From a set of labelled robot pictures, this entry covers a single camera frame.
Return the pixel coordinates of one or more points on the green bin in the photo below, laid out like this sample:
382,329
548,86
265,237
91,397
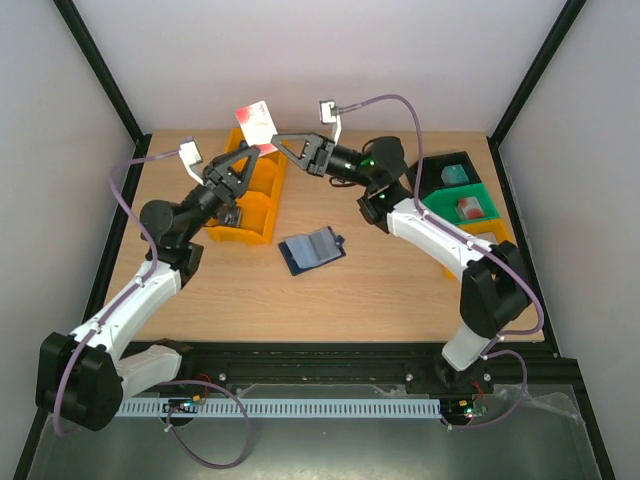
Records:
443,202

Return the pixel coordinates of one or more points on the blue leather card holder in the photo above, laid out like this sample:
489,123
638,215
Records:
305,252

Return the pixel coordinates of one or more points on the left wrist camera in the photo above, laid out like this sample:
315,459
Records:
191,159

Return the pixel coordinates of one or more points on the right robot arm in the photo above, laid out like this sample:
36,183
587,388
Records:
494,291

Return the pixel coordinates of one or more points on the black VIP card stack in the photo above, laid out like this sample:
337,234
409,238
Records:
230,217

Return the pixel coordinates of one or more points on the black bin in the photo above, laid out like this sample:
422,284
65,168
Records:
432,166

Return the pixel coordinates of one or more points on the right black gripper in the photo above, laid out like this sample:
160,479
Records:
320,156

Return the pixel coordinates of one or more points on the black frame post right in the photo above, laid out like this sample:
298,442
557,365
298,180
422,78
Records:
545,54

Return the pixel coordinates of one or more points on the black frame post left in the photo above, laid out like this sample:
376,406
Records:
91,52

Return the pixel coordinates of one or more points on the teal card stack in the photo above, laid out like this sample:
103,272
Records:
454,174

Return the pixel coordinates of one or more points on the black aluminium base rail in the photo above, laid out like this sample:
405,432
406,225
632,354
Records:
412,366

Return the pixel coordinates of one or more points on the yellow three-compartment bin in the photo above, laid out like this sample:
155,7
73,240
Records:
258,207

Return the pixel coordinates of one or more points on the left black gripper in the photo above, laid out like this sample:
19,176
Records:
223,181

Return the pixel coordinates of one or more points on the white red credit card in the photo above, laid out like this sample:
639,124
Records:
257,126

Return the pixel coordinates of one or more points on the black frame post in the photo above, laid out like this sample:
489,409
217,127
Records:
91,52
545,54

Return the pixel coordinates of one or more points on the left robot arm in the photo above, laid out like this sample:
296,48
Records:
83,377

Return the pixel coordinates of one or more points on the light blue cable duct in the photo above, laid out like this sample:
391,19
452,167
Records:
285,408

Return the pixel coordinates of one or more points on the white red card stack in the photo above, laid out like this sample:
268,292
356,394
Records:
469,208

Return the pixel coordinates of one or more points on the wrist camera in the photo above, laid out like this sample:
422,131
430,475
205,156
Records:
330,114
191,159

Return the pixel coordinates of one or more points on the yellow bin right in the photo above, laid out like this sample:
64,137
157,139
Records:
456,247

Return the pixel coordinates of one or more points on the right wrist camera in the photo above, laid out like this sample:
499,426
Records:
330,114

